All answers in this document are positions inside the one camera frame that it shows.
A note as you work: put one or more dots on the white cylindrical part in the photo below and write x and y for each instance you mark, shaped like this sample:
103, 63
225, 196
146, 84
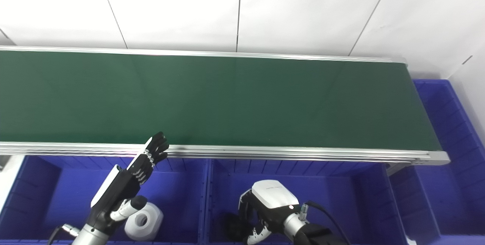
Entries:
150, 223

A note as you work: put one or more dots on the blue plastic bin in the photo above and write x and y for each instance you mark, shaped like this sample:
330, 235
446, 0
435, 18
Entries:
64, 192
341, 199
447, 154

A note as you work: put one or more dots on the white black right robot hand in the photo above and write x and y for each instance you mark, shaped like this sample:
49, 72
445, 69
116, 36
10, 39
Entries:
273, 195

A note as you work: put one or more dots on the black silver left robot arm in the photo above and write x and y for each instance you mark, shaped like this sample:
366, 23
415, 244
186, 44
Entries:
89, 236

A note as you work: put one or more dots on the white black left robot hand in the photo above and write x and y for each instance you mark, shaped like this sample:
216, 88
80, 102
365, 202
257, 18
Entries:
117, 192

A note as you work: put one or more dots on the green conveyor belt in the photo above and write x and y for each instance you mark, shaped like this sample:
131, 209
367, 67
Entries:
265, 153
227, 101

